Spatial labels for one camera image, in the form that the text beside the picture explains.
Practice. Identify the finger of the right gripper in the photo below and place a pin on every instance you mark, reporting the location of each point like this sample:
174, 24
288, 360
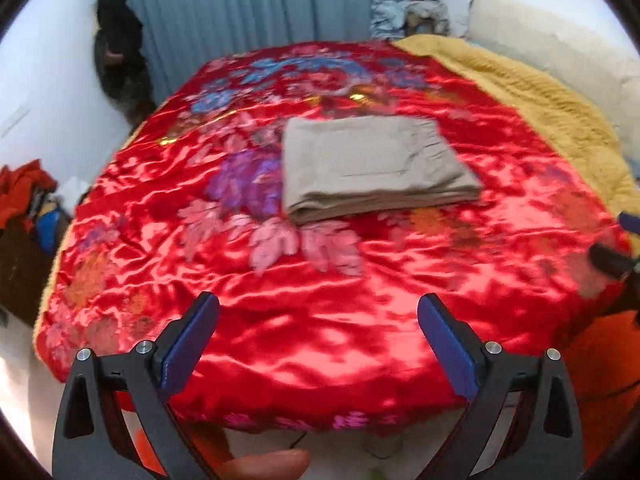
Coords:
611, 263
630, 223

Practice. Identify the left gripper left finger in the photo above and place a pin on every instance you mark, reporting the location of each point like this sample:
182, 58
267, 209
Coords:
91, 438

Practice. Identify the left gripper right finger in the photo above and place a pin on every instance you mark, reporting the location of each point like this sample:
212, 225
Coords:
544, 440

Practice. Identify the beige pants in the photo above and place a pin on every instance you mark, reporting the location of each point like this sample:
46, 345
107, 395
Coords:
332, 168

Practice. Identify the mustard yellow knit blanket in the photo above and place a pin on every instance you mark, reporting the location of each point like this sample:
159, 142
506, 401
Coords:
573, 126

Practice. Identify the cream pillow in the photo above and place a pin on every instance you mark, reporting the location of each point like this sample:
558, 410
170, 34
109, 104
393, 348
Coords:
605, 75

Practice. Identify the clothes pile on chair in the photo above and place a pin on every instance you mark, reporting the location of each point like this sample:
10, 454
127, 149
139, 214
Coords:
32, 224

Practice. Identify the red floral satin bedspread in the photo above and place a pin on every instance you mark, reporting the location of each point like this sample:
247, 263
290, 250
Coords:
318, 324

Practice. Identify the crumpled clothes by headboard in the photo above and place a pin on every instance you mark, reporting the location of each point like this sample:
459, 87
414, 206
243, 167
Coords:
393, 20

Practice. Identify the black hanging garment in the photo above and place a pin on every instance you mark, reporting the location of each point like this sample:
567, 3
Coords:
120, 65

